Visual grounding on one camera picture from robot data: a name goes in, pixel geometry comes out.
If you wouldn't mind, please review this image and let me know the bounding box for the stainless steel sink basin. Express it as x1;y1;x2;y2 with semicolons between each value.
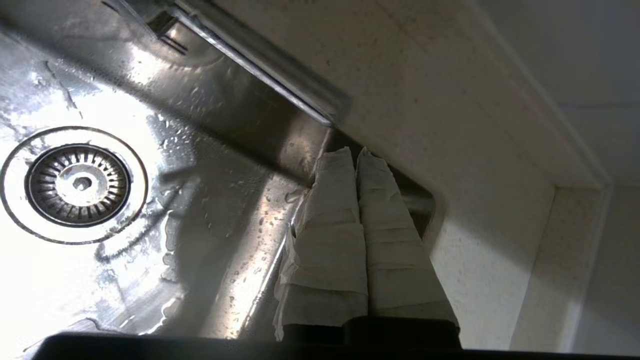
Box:
0;0;436;351

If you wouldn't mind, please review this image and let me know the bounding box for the round metal drain strainer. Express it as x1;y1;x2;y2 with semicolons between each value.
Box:
0;126;149;246

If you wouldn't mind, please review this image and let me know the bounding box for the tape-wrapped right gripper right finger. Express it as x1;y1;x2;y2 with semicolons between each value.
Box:
355;147;460;326

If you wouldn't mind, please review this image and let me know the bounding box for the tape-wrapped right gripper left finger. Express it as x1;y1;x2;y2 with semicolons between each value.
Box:
272;146;369;342

